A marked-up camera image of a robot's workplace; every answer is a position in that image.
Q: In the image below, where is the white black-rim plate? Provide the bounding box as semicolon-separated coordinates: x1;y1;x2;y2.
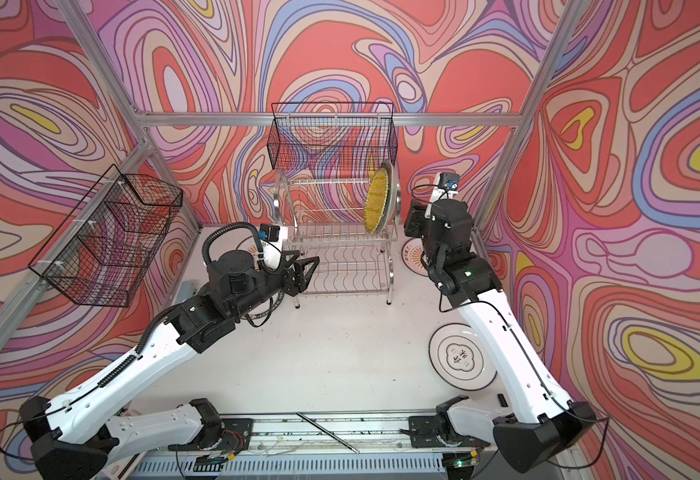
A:
428;323;498;392

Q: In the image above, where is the light blue sponge block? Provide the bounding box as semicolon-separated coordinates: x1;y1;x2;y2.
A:
173;280;197;304

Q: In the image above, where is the black thin rod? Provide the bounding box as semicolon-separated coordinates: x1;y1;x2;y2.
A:
295;412;360;454

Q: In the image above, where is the black wire basket wall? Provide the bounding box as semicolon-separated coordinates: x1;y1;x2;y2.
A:
267;101;398;179
28;165;184;308

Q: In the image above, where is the silver two-tier dish rack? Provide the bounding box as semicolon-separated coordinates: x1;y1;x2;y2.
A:
273;170;401;305

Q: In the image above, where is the orange sunburst plate right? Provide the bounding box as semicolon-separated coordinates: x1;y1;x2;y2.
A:
401;238;428;277

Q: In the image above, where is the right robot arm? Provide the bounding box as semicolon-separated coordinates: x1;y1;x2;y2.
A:
404;198;599;473

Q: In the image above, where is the light green flower plate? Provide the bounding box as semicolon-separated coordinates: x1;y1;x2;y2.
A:
384;162;400;225

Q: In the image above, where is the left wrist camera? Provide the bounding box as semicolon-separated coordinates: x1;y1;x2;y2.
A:
259;223;282;269

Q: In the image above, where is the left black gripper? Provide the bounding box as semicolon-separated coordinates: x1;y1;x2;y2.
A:
227;250;321;324

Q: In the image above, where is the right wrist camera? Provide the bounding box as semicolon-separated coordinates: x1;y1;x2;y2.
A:
431;172;461;203

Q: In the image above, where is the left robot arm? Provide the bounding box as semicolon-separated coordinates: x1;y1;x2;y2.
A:
20;250;320;479

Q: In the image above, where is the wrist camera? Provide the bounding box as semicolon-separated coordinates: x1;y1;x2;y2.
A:
431;172;461;203
259;223;282;269

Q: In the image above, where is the black wire basket back wall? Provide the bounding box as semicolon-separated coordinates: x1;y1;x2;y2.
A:
267;101;398;179

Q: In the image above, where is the black wire basket left wall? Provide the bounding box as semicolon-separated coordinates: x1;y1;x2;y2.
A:
28;165;184;308

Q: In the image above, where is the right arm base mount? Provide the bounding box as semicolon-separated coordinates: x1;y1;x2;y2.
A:
400;415;489;451

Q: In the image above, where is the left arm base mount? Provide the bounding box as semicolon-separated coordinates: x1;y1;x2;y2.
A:
168;417;254;454

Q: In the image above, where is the yellow woven pattern plate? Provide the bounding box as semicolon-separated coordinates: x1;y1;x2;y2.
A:
364;167;391;233

